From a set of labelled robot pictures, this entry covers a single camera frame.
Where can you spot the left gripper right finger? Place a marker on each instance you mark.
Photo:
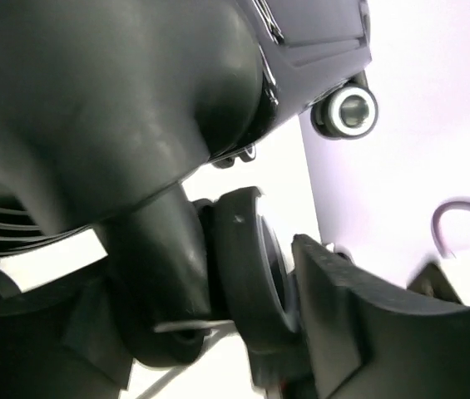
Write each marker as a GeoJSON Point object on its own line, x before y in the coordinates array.
{"type": "Point", "coordinates": [368, 338]}

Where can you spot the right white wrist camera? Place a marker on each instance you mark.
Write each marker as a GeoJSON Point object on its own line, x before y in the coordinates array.
{"type": "Point", "coordinates": [446, 279]}

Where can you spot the black suitcase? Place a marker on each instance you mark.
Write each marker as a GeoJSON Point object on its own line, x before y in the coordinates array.
{"type": "Point", "coordinates": [107, 106]}

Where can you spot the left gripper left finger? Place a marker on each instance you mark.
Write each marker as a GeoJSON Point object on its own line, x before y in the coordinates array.
{"type": "Point", "coordinates": [60, 341]}

